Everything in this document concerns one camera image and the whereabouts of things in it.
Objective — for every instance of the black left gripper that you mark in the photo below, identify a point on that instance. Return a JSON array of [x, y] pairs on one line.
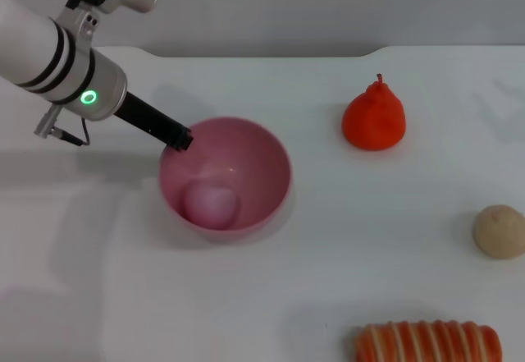
[[143, 115]]

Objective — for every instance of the pink toy peach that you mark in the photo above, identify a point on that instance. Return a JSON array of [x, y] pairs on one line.
[[211, 208]]

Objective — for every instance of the pink plastic bowl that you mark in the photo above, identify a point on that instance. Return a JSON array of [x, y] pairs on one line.
[[254, 173]]

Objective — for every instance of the red toy pear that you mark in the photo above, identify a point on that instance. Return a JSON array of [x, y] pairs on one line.
[[375, 122]]

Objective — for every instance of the orange white striped toy bread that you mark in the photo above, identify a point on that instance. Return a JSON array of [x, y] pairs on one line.
[[426, 343]]

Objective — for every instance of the beige round toy fruit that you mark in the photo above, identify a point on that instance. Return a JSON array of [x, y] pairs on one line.
[[498, 232]]

